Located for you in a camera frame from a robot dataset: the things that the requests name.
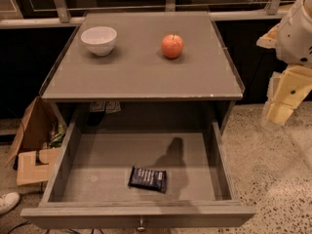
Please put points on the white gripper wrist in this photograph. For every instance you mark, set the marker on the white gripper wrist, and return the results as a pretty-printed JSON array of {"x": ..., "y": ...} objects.
[{"x": 294, "y": 38}]

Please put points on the dark blue rxbar wrapper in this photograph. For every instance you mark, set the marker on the dark blue rxbar wrapper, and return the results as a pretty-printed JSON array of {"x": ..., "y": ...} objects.
[{"x": 148, "y": 179}]

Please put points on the grey cabinet with counter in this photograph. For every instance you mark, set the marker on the grey cabinet with counter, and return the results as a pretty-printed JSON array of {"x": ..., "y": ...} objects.
[{"x": 137, "y": 70}]

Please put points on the metal drawer knob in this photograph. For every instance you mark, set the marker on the metal drawer knob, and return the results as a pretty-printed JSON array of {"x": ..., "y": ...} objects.
[{"x": 141, "y": 227}]

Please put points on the grey open top drawer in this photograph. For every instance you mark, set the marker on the grey open top drawer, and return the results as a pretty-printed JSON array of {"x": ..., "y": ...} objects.
[{"x": 89, "y": 185}]

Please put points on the red apple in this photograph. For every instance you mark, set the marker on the red apple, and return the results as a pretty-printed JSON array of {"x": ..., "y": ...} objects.
[{"x": 172, "y": 46}]

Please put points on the white ceramic bowl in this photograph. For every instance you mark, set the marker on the white ceramic bowl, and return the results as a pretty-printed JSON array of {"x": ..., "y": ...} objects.
[{"x": 100, "y": 40}]

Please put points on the green packets in box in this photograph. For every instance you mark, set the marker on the green packets in box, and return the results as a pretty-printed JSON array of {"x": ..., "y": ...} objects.
[{"x": 55, "y": 137}]

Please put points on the brown cardboard box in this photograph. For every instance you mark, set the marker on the brown cardboard box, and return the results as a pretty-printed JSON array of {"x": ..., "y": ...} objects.
[{"x": 33, "y": 163}]

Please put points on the white sneaker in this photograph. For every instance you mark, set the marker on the white sneaker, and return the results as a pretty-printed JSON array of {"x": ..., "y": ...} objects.
[{"x": 8, "y": 202}]

